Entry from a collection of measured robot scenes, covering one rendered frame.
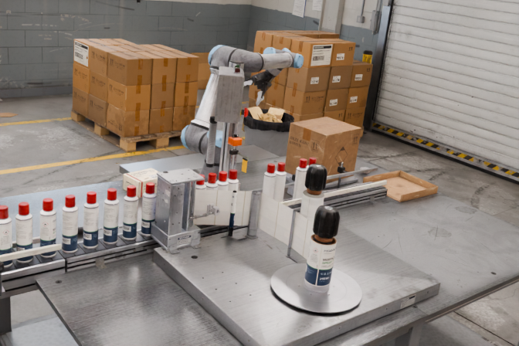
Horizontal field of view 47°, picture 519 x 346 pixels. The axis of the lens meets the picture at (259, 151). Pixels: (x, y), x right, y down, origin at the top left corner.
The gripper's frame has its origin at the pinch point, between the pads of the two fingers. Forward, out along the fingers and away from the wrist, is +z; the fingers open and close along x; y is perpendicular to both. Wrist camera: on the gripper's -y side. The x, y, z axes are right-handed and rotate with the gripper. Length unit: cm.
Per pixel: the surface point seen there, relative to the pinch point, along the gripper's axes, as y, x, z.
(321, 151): -25, -58, -20
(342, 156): -9, -64, -21
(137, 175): -85, -18, 35
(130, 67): 140, 158, 118
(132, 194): -134, -43, 8
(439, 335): -3, -162, 5
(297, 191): -59, -70, -10
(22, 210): -169, -33, 21
